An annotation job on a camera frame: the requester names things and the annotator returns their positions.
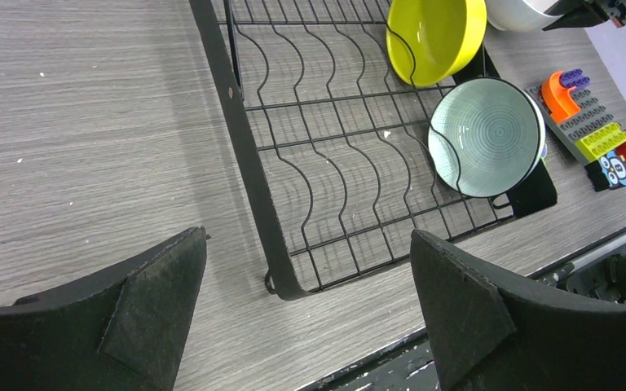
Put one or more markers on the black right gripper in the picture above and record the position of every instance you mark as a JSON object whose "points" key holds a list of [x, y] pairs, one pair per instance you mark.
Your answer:
{"points": [[573, 14]]}

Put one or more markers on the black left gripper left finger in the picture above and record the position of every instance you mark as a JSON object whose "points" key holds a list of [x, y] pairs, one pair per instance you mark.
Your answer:
{"points": [[120, 328]]}

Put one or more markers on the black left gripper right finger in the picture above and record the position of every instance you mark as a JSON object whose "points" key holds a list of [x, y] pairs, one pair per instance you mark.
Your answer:
{"points": [[492, 329]]}

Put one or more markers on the white ribbed bowl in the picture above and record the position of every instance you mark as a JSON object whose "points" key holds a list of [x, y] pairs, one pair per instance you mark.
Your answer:
{"points": [[517, 16]]}

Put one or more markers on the mint textured bowl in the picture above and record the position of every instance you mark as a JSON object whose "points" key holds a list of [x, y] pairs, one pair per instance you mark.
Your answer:
{"points": [[485, 137]]}

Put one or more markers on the black wire dish rack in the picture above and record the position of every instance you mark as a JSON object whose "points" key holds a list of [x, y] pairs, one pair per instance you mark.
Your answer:
{"points": [[332, 147]]}

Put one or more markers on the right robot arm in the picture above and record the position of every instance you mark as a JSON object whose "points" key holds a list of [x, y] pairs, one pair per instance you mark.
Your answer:
{"points": [[604, 278]]}

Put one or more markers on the orange curved block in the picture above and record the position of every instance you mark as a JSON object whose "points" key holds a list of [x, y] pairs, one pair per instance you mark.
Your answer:
{"points": [[562, 107]]}

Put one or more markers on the grey building block plate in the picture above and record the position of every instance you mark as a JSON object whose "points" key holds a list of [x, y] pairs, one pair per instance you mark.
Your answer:
{"points": [[591, 133]]}

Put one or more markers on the yellow-green bowl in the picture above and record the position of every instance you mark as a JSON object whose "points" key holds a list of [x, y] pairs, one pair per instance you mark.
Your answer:
{"points": [[429, 40]]}

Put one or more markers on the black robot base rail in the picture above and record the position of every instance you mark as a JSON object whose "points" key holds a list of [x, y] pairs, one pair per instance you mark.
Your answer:
{"points": [[408, 363]]}

